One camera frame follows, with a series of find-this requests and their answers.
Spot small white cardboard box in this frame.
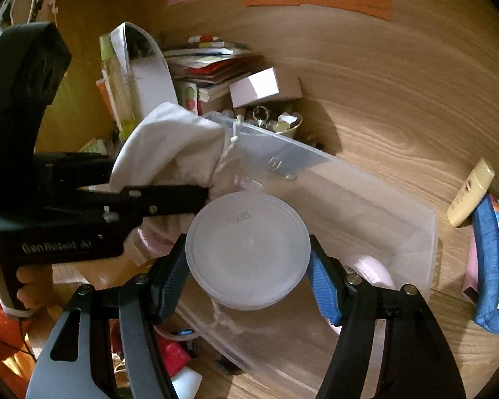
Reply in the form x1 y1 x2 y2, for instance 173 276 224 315
229 67 303 109

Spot cream lotion tube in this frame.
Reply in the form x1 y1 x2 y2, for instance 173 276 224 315
447 159 495 227

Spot bowl of small trinkets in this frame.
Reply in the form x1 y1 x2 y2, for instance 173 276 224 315
221 106 303 140

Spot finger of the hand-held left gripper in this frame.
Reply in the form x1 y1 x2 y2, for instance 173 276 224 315
79 183 211 233
35 152 117 189

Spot white paper bag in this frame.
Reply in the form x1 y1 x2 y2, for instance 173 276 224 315
109 22 179 142

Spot small white block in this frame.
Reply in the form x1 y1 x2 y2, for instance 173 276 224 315
172 367 204 398

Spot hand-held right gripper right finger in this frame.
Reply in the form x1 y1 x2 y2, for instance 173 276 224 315
308 235 466 399

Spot translucent round plastic container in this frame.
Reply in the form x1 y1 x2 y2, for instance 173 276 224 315
185 191 311 311

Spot pink flat case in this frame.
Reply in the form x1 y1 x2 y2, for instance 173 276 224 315
461 272 481 305

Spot green yellow small box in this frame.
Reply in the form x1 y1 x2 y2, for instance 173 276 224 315
79 137 109 155

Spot pink white round case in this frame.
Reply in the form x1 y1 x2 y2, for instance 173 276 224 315
330 258 396 335

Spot stack of books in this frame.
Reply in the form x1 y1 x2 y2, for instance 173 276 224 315
163 35 263 116

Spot person's left hand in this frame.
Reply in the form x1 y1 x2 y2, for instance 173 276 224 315
17 265 54 312

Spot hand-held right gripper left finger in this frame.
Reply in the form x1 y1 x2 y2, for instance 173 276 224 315
25 235 192 399

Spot green yellow upright packets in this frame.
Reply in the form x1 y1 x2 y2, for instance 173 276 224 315
95 34 136 142

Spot orange cloth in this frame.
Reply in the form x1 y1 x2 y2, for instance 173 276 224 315
0 272 28 385

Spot white cloth drawstring bag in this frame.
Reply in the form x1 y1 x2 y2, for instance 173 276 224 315
110 102 242 233

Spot clear plastic storage bin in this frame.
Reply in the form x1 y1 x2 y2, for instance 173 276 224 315
141 110 437 397

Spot blue patchwork pencil case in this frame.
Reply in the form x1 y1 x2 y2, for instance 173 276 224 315
468 195 499 335

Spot red cloth pouch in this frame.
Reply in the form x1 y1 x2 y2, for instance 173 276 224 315
157 334 192 378

